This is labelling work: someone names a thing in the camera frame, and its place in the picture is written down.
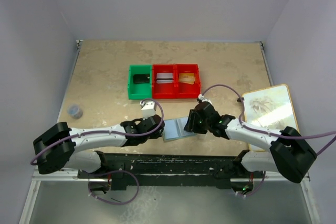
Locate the green card holder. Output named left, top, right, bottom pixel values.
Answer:
left=162, top=116, right=196, bottom=142

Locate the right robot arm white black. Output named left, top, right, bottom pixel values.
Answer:
left=184, top=102, right=317, bottom=183

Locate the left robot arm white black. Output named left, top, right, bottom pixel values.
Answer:
left=30, top=114, right=164, bottom=175

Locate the black card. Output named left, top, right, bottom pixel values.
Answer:
left=133, top=73, right=151, bottom=84

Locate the silver card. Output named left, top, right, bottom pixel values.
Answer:
left=155, top=72, right=174, bottom=84

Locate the green plastic bin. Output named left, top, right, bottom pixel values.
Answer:
left=128, top=65, right=152, bottom=100

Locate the right red plastic bin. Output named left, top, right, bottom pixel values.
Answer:
left=176, top=64, right=201, bottom=99

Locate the red plastic bin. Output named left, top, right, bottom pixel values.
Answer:
left=152, top=64, right=177, bottom=100
left=176, top=64, right=201, bottom=99

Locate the middle red plastic bin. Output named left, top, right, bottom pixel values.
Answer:
left=152, top=64, right=177, bottom=100

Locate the white tray with gold rim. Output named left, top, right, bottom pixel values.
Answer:
left=241, top=84, right=302, bottom=153

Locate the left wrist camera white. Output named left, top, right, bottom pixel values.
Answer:
left=140, top=100, right=156, bottom=119

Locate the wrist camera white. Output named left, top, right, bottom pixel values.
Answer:
left=140, top=100, right=156, bottom=119
left=197, top=94, right=212, bottom=104

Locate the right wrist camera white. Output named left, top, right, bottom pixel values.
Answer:
left=197, top=94, right=212, bottom=104

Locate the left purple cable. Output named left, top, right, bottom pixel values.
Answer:
left=30, top=99, right=165, bottom=166

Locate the purple cable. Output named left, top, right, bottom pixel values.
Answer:
left=201, top=84, right=336, bottom=156
left=30, top=99, right=165, bottom=166

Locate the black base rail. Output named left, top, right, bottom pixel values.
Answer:
left=78, top=151, right=263, bottom=190

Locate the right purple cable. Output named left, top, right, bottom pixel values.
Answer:
left=201, top=84, right=336, bottom=156

